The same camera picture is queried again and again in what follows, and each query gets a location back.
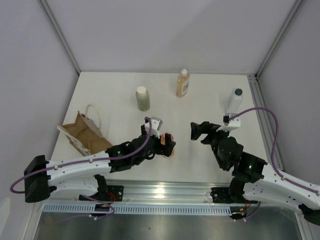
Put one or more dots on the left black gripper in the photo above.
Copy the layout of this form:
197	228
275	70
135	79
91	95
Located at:
168	145

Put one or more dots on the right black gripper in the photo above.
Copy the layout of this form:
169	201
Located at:
197	130

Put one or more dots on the pink cap amber bottle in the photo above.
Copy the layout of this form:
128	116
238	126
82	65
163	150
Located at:
167	140

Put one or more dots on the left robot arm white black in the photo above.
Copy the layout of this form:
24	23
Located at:
85	177

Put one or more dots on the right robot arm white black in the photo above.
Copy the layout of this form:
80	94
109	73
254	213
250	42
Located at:
254	179

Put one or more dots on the white bottle grey cap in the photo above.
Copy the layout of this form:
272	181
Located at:
234	101

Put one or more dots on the amber liquid bottle white cap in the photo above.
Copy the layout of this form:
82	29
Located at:
182	83

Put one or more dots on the green liquid bottle white cap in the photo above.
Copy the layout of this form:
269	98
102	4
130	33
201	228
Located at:
143	99

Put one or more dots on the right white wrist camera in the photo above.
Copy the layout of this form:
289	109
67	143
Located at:
229	123

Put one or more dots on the aluminium mounting rail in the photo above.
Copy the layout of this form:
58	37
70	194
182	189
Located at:
149	192

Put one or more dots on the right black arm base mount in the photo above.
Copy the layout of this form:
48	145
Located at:
220	195

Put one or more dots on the right side aluminium rail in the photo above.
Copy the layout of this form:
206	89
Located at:
266	122

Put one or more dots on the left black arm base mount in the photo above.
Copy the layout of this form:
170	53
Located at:
112	192

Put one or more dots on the white slotted cable duct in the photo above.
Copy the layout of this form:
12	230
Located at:
139	209

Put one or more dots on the right aluminium frame post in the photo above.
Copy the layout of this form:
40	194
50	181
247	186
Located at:
284	28

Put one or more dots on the aluminium frame post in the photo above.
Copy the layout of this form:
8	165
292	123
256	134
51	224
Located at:
284	28
48	13

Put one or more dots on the left aluminium frame post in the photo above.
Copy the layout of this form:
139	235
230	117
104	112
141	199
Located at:
48	13

